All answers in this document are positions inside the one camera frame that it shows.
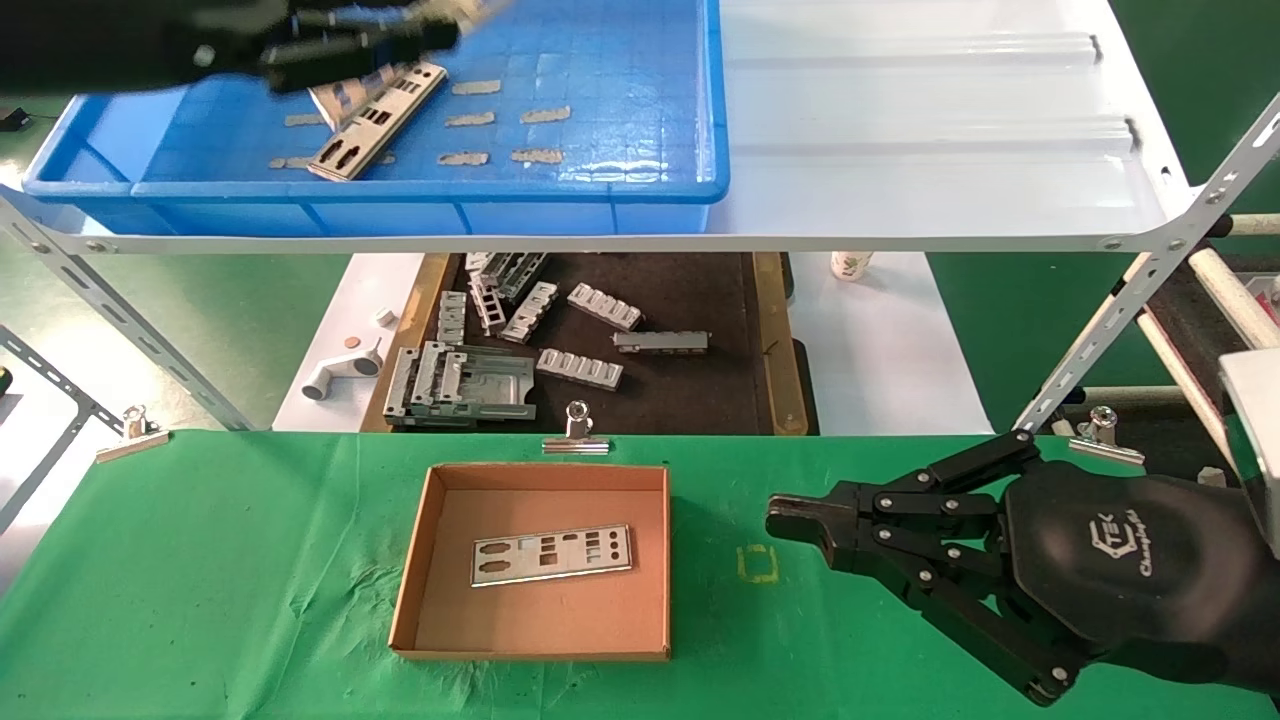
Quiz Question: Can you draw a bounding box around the flat grey metal plate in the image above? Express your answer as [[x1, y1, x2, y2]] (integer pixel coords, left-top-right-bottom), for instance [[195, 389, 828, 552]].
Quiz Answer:
[[430, 346, 538, 425]]

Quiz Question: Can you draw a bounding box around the silver binder clip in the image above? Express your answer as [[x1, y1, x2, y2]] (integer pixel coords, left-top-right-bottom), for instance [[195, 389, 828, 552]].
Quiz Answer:
[[95, 405, 171, 464], [1068, 405, 1146, 468], [542, 400, 611, 456]]

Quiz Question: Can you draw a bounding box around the white tube with red stripe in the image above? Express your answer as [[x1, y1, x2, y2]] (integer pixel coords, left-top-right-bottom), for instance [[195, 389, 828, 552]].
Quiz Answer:
[[1135, 310, 1236, 469]]

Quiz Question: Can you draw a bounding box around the grey metal bar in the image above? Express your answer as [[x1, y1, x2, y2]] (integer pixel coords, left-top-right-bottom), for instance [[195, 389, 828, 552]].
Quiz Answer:
[[612, 330, 711, 356]]

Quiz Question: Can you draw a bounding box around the white plastic pipe fitting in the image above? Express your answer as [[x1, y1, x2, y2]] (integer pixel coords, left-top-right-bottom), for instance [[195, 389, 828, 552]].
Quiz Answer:
[[300, 338, 384, 402]]

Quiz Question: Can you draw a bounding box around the black tray with wooden frame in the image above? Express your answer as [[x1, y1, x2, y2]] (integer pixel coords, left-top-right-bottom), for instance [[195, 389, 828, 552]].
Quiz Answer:
[[362, 252, 819, 437]]

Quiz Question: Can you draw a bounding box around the silver metal I/O shield plate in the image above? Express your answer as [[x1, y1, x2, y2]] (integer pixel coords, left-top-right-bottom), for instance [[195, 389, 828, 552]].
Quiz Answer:
[[306, 0, 516, 133], [470, 524, 634, 588], [307, 62, 448, 183]]

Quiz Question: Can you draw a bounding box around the green cloth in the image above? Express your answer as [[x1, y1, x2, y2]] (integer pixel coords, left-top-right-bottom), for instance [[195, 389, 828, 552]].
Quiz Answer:
[[0, 428, 1280, 720]]

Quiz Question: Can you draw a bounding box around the dark slotted metal bracket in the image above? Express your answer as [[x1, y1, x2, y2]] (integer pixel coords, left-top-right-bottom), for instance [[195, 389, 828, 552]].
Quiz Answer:
[[465, 252, 551, 301]]

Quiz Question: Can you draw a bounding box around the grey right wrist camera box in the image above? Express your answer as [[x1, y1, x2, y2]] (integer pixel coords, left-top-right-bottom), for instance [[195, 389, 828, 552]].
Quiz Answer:
[[1218, 348, 1280, 559]]

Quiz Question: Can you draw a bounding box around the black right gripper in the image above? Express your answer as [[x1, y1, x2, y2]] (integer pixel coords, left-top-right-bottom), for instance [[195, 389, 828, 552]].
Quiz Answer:
[[766, 430, 1259, 708]]

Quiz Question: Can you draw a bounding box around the blue plastic tray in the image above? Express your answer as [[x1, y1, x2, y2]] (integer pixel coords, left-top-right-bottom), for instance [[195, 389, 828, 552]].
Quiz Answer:
[[22, 0, 729, 238]]

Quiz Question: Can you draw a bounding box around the grey perforated shelf strut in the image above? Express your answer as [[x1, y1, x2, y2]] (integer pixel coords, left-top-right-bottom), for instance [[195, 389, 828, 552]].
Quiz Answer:
[[0, 195, 256, 433], [1015, 92, 1280, 433], [0, 325, 123, 533]]

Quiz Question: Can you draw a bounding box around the white metal shelf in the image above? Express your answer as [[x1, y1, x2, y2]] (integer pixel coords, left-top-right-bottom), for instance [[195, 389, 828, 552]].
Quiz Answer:
[[0, 0, 1196, 255]]

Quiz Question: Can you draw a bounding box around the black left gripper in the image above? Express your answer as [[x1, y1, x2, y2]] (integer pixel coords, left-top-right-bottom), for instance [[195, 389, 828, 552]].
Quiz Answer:
[[90, 0, 471, 94]]

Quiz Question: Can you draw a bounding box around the brown cardboard box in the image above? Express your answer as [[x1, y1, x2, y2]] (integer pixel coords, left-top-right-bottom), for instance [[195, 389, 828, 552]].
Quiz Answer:
[[388, 462, 672, 663]]

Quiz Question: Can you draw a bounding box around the grey metal bracket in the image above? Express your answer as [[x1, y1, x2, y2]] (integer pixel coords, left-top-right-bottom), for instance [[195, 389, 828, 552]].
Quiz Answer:
[[415, 342, 466, 405], [383, 346, 419, 419]]

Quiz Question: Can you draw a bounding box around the ribbed silver metal bracket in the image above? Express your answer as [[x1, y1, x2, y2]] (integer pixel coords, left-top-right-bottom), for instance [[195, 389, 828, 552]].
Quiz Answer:
[[535, 348, 624, 391], [567, 284, 644, 332]]

